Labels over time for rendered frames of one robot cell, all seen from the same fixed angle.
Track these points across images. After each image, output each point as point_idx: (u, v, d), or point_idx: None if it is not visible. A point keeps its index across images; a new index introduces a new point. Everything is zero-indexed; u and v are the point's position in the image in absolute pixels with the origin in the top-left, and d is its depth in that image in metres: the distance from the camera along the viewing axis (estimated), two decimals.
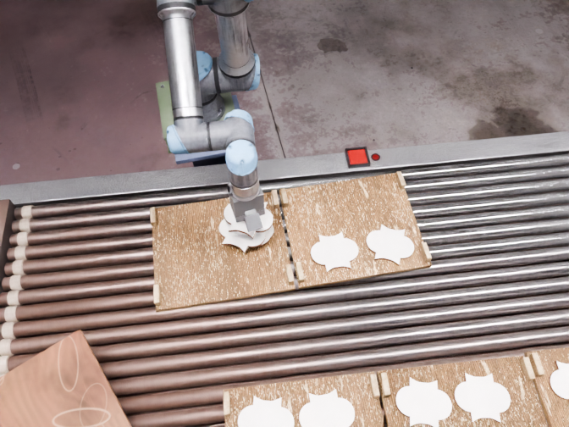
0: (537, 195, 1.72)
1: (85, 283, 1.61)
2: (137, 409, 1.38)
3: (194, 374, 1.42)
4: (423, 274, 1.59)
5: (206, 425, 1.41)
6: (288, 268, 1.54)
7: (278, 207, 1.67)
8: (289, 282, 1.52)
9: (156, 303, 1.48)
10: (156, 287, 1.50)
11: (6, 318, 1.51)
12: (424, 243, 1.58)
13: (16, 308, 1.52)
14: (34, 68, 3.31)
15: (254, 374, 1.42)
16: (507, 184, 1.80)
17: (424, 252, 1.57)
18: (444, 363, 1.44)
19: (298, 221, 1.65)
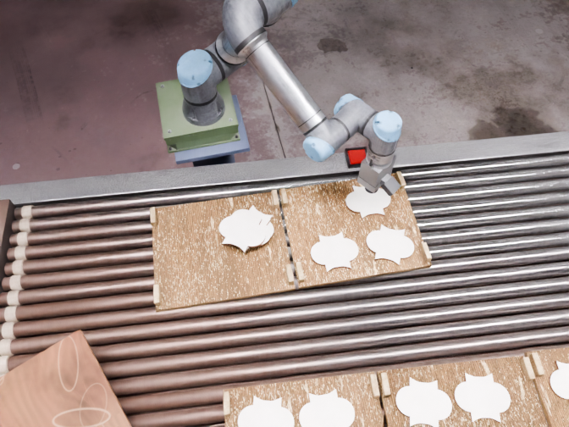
0: (537, 195, 1.72)
1: (85, 283, 1.61)
2: (137, 409, 1.38)
3: (194, 374, 1.42)
4: (423, 274, 1.59)
5: (206, 425, 1.41)
6: (288, 268, 1.54)
7: (278, 207, 1.67)
8: (289, 282, 1.52)
9: (156, 303, 1.48)
10: (156, 287, 1.50)
11: (6, 318, 1.51)
12: (424, 243, 1.58)
13: (16, 308, 1.52)
14: (34, 68, 3.31)
15: (254, 374, 1.42)
16: (507, 184, 1.80)
17: (424, 252, 1.57)
18: (444, 363, 1.44)
19: (298, 221, 1.65)
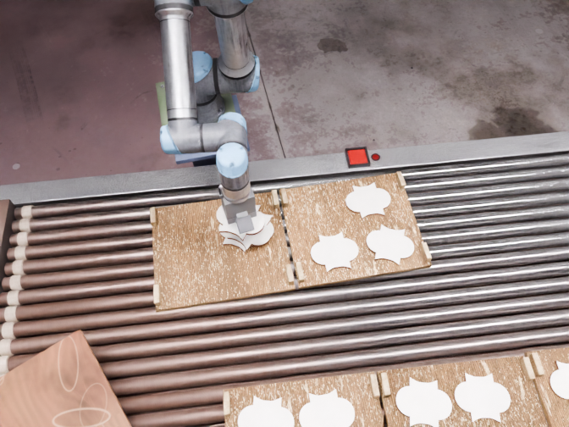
0: (537, 195, 1.72)
1: (85, 283, 1.61)
2: (137, 409, 1.38)
3: (194, 374, 1.42)
4: (423, 274, 1.59)
5: (206, 425, 1.41)
6: (288, 268, 1.54)
7: (278, 207, 1.67)
8: (289, 282, 1.52)
9: (156, 303, 1.48)
10: (156, 287, 1.50)
11: (6, 318, 1.51)
12: (424, 243, 1.58)
13: (16, 308, 1.52)
14: (34, 68, 3.31)
15: (254, 374, 1.42)
16: (507, 184, 1.80)
17: (424, 252, 1.57)
18: (444, 363, 1.44)
19: (298, 221, 1.65)
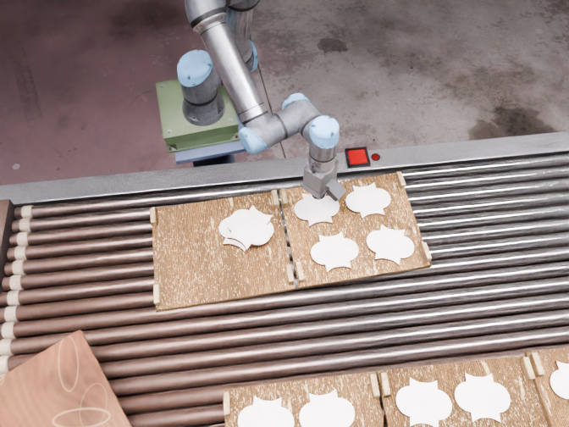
0: (537, 195, 1.72)
1: (85, 283, 1.61)
2: (137, 409, 1.38)
3: (194, 374, 1.42)
4: (423, 274, 1.59)
5: (206, 425, 1.41)
6: (288, 268, 1.54)
7: (278, 207, 1.67)
8: (289, 282, 1.52)
9: (156, 303, 1.48)
10: (156, 287, 1.50)
11: (6, 318, 1.51)
12: (424, 243, 1.58)
13: (16, 308, 1.52)
14: (34, 68, 3.31)
15: (254, 374, 1.42)
16: (507, 184, 1.80)
17: (424, 252, 1.57)
18: (444, 363, 1.44)
19: (298, 221, 1.65)
